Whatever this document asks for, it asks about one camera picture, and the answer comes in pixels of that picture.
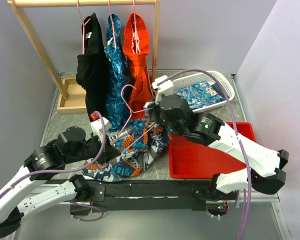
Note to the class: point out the wooden clothes rack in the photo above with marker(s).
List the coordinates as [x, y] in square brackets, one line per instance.
[71, 98]

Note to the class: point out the white plastic basket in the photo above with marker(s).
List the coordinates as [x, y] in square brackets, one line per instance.
[214, 77]

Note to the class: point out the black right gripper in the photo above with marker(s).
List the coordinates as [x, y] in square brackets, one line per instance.
[155, 107]

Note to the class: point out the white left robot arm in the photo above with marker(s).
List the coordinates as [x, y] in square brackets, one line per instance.
[70, 146]

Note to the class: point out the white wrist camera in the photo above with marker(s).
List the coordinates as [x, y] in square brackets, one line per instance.
[97, 127]
[162, 90]

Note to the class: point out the dark navy folded cloth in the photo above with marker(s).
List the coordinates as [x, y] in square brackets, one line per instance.
[220, 91]

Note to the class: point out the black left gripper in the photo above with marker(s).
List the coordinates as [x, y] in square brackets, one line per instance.
[110, 152]

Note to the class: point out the blue floral folded cloth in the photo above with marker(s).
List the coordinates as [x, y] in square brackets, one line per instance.
[199, 95]

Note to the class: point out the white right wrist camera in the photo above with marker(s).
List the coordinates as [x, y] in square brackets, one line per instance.
[162, 90]

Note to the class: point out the orange hanging shorts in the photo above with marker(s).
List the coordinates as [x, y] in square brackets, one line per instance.
[137, 62]

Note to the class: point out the pink hanger under orange shorts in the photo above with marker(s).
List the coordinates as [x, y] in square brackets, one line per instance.
[135, 36]

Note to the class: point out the multicolour patterned shorts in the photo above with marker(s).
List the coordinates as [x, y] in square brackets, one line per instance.
[139, 145]

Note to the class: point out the blue patterned hanging shorts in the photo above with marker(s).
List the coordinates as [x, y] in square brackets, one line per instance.
[119, 76]

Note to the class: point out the red plastic tray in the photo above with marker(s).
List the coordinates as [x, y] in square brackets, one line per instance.
[188, 160]

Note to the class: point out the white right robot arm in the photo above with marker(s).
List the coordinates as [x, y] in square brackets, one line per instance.
[264, 167]

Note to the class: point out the pink hanger under blue shorts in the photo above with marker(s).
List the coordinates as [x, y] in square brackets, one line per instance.
[112, 24]

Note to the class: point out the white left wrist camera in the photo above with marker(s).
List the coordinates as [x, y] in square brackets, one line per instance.
[97, 127]

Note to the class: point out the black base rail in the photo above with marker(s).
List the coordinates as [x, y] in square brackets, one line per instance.
[131, 195]

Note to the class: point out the black hanging shorts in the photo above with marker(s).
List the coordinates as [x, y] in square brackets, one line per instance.
[93, 73]

